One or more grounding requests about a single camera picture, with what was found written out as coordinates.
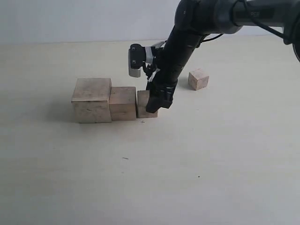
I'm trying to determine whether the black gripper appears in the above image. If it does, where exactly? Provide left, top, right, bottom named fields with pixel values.
left=145, top=39, right=199, bottom=113

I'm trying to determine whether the third largest wooden cube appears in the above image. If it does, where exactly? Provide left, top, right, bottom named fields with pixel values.
left=137, top=90, right=158, bottom=119

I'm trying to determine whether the second largest wooden cube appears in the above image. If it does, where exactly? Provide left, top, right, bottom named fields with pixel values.
left=109, top=87, right=136, bottom=121

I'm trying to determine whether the smallest wooden cube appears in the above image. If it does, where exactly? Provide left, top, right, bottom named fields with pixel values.
left=188, top=69, right=209, bottom=90

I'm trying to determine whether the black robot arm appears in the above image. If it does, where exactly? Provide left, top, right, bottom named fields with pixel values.
left=146, top=0, right=300, bottom=113

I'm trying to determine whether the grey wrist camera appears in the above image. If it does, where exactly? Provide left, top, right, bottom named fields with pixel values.
left=128, top=44, right=155, bottom=78

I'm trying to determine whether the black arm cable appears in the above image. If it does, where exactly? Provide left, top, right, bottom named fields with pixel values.
left=201, top=0, right=293, bottom=45

